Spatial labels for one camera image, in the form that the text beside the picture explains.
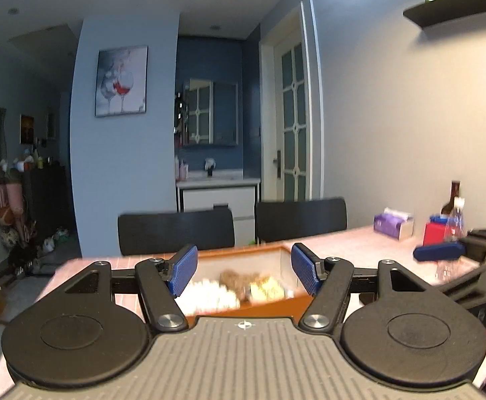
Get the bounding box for dark wall shelf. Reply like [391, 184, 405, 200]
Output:
[403, 0, 486, 30]

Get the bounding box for dark glass bottle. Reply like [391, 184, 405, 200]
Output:
[440, 181, 461, 216]

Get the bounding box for wall mirror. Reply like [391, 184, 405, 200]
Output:
[182, 79, 238, 146]

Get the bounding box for clear plastic bottle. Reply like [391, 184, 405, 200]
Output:
[444, 197, 465, 242]

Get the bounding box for black chair right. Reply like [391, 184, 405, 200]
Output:
[255, 197, 347, 243]

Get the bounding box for wine glass painting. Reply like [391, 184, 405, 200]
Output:
[95, 46, 148, 117]

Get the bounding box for grey-brown plush toy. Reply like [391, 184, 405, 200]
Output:
[219, 270, 259, 302]

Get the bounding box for black chair left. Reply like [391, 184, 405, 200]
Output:
[117, 207, 235, 256]

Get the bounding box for orange storage box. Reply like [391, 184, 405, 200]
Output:
[176, 243, 311, 323]

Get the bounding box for pink checkered tablecloth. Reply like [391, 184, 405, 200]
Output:
[0, 224, 486, 399]

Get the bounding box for purple tissue box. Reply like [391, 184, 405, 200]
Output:
[373, 208, 415, 241]

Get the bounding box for yellow cloth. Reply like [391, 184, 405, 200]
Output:
[248, 276, 285, 304]

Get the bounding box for red box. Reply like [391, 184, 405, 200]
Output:
[423, 214, 448, 246]

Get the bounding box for black chair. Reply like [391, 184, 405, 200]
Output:
[117, 207, 235, 256]
[255, 197, 347, 243]

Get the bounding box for white drawer cabinet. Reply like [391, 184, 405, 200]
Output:
[176, 178, 261, 247]

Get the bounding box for white glass door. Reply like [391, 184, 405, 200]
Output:
[259, 2, 323, 201]

